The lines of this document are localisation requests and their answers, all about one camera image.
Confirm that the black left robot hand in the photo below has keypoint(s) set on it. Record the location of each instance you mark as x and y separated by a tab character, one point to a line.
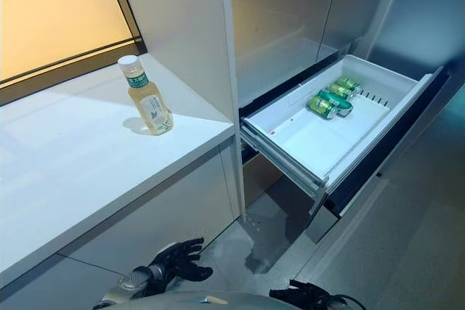
181	257

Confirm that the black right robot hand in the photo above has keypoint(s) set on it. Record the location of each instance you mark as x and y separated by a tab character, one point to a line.
301	293

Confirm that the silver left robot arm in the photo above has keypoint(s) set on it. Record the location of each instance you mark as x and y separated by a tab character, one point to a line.
140	286

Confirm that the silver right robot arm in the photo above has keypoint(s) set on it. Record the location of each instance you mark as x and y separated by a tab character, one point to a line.
343	303

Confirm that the dark fridge drawer front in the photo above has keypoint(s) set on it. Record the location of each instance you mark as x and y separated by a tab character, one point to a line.
390	146

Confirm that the white fridge drawer bin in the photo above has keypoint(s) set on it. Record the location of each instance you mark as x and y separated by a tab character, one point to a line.
328	117

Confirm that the silver fridge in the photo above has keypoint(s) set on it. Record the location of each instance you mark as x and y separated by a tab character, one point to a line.
348	81

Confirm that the grey robot torso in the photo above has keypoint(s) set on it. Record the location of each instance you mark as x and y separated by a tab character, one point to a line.
203	301

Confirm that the white counter cabinet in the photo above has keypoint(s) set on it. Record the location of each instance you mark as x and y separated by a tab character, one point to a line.
109	165

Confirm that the yellow tea bottle white cap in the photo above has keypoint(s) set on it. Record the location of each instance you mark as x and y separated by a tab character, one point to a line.
148	101

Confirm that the green drink can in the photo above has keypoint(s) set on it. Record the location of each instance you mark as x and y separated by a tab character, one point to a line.
336	100
348	86
322	106

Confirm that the white tall cabinet panel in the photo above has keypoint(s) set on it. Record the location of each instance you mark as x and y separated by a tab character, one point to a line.
181	34

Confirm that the black framed window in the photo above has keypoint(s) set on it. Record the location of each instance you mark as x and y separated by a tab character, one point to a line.
61	23

